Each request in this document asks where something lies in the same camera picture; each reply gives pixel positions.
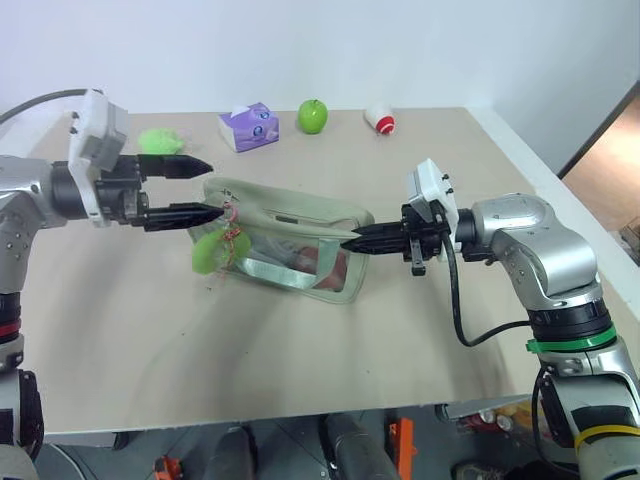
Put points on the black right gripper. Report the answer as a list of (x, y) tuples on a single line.
[(425, 240)]

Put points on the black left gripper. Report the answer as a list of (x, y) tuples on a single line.
[(117, 195)]

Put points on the green zip pouch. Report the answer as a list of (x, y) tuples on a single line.
[(300, 210)]

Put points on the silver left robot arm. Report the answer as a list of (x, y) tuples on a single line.
[(20, 200)]

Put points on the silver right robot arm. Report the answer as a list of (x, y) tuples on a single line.
[(545, 245)]

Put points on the loose green plush tuft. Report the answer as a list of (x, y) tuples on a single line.
[(160, 141)]

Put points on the red item inside pouch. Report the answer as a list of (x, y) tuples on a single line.
[(337, 267)]

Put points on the purple tissue box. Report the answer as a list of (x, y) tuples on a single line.
[(250, 127)]

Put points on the red and white cup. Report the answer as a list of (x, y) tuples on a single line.
[(382, 120)]

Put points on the green apple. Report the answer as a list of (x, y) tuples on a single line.
[(312, 116)]

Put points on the orange clamp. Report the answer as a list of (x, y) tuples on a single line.
[(167, 469), (402, 437)]

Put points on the red drink cans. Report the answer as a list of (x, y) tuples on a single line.
[(487, 421)]

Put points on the dark rounded shape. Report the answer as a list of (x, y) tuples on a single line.
[(355, 447), (232, 455)]

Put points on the grey shoe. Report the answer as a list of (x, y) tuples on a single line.
[(475, 471)]

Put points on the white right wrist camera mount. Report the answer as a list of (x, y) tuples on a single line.
[(432, 187)]

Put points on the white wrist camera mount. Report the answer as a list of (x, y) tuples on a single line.
[(92, 120), (432, 187)]

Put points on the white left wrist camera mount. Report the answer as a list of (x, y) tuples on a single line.
[(92, 120)]

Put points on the grey metal table bracket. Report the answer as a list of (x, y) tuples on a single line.
[(480, 407)]

